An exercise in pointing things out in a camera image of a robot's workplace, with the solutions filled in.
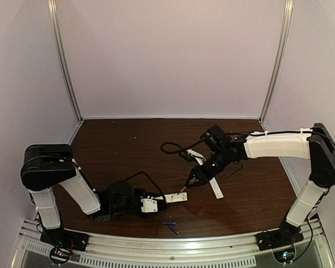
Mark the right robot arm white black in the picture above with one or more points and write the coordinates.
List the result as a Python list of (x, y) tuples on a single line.
[(313, 144)]

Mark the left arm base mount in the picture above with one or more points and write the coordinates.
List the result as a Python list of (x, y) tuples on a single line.
[(63, 238)]

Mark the white battery cover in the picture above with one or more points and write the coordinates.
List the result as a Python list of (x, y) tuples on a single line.
[(216, 189)]

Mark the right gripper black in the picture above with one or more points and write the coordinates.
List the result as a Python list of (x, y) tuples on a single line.
[(202, 173)]

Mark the right aluminium frame post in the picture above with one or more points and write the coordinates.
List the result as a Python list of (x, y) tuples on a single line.
[(282, 44)]

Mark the white remote control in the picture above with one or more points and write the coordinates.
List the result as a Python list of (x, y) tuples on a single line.
[(176, 197)]

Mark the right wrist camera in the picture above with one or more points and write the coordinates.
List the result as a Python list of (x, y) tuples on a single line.
[(192, 156)]

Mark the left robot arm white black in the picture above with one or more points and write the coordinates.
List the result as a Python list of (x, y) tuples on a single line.
[(47, 165)]

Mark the front aluminium rail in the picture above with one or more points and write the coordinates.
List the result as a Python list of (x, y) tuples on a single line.
[(226, 251)]

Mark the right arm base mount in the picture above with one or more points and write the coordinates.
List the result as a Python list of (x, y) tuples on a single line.
[(285, 235)]

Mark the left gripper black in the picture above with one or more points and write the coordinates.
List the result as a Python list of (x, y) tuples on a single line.
[(160, 203)]

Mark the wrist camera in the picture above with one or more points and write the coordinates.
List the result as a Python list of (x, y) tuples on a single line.
[(192, 156), (148, 205)]

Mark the aluminium frame post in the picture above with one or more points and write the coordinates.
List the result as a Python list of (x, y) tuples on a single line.
[(53, 12), (282, 44)]

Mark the left aluminium frame post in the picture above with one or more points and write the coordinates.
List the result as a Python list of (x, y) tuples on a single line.
[(53, 12)]

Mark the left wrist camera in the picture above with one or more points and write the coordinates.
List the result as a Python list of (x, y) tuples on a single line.
[(148, 205)]

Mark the purple battery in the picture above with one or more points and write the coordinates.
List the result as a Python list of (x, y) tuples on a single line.
[(169, 223), (173, 229)]

